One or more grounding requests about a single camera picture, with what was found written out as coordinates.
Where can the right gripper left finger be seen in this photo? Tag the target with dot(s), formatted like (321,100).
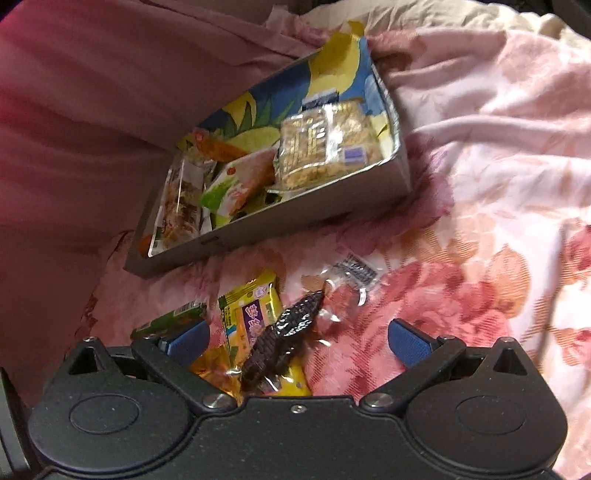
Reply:
(168,359)

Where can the green sausage stick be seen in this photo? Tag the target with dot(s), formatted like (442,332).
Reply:
(180,318)

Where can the grey cardboard tray box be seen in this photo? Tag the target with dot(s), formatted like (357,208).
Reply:
(274,212)

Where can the small orange fruit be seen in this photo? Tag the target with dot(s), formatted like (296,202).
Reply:
(144,246)

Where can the yellow green snack packet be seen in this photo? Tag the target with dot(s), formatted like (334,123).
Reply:
(245,312)

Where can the blue white snack stick packet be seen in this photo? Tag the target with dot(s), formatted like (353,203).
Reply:
(318,99)

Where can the mixed nut bar packet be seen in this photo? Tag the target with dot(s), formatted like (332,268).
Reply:
(179,211)

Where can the pink floral bed blanket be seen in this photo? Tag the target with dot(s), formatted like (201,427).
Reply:
(495,239)

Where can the peanut brittle clear packet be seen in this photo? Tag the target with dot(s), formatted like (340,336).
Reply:
(323,144)

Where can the orange candy clear bag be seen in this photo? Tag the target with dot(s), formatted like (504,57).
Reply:
(242,174)

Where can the pink curtain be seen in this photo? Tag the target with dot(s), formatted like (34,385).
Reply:
(93,96)

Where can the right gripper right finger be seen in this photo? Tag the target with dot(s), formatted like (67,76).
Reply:
(425,359)

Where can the dark dried plum packet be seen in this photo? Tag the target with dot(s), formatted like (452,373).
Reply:
(331,299)

